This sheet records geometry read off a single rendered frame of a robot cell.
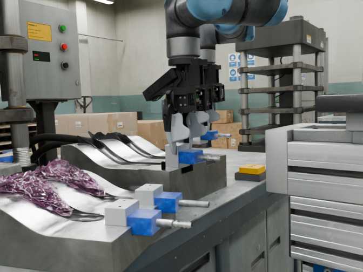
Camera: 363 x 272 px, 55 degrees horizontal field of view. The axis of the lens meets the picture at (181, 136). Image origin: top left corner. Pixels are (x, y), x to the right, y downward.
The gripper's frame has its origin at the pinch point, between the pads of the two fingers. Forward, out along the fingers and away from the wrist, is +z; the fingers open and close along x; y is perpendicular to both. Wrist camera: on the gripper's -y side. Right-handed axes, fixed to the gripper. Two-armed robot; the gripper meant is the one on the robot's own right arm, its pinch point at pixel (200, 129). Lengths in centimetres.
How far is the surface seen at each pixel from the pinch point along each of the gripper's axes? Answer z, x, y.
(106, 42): -179, 585, -657
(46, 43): -36, -4, -73
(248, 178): 14.2, -1.5, 16.7
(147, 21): -222, 622, -542
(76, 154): 3.7, -36.0, -16.2
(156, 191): 7, -47, 19
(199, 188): 12.4, -24.4, 14.3
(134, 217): 8, -58, 24
